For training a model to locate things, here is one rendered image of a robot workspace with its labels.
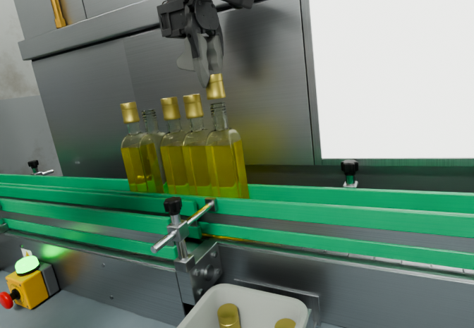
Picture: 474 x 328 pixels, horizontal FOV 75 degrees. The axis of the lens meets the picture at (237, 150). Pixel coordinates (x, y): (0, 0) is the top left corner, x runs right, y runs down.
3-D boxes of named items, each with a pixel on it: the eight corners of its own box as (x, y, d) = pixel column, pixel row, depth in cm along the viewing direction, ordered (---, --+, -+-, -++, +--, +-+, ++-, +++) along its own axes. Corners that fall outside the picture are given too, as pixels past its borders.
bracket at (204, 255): (226, 274, 61) (220, 241, 59) (198, 307, 53) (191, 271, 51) (210, 270, 62) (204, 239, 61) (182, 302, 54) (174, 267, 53)
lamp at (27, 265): (44, 266, 72) (40, 254, 71) (24, 278, 68) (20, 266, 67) (33, 262, 74) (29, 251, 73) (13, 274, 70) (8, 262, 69)
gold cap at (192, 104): (207, 114, 62) (203, 92, 61) (197, 118, 59) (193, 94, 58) (192, 116, 64) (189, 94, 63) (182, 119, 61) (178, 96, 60)
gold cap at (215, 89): (229, 96, 59) (226, 73, 58) (219, 98, 56) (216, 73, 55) (213, 98, 60) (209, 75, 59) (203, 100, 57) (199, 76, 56)
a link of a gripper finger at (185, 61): (185, 90, 59) (180, 40, 58) (211, 87, 56) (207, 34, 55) (174, 89, 56) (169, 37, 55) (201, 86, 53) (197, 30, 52)
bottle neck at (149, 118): (162, 130, 68) (158, 108, 67) (153, 132, 66) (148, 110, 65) (152, 130, 70) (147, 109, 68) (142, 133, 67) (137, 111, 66)
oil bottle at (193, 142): (231, 221, 68) (216, 125, 63) (218, 233, 63) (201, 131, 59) (209, 219, 71) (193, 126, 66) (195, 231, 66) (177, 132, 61)
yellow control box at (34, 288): (61, 291, 74) (52, 264, 72) (29, 313, 67) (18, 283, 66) (44, 286, 77) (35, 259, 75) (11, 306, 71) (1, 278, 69)
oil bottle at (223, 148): (254, 223, 65) (240, 123, 60) (242, 237, 60) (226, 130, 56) (231, 221, 68) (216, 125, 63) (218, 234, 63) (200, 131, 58)
